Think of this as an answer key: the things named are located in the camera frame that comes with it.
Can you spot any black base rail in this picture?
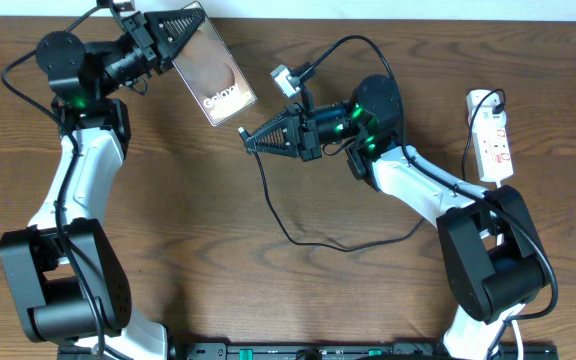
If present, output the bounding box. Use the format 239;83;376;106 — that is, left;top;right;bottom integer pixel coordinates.
183;341;560;360

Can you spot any white power strip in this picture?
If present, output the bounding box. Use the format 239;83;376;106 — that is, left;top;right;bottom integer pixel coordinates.
466;89;514;187

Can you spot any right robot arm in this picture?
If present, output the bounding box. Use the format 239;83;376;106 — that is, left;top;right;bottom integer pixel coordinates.
239;74;558;359

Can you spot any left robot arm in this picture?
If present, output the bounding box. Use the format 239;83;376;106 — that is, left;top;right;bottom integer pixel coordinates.
0;1;206;359

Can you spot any black USB charging cable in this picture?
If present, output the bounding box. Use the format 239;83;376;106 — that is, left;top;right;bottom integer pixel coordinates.
237;89;507;253

